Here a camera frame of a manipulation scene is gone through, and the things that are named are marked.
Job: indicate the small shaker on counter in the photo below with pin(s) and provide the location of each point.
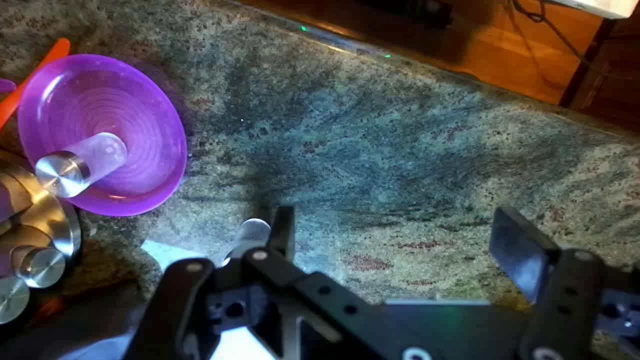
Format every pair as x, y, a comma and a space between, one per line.
254, 233

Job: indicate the purple plastic plate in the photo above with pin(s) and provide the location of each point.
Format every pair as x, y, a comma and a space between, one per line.
84, 95

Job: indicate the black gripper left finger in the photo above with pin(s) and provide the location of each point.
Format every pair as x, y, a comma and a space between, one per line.
283, 231

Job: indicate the rotating metal spice rack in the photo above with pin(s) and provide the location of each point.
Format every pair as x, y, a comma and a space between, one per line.
39, 236

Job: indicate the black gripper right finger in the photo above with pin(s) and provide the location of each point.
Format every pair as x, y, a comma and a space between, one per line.
523, 253

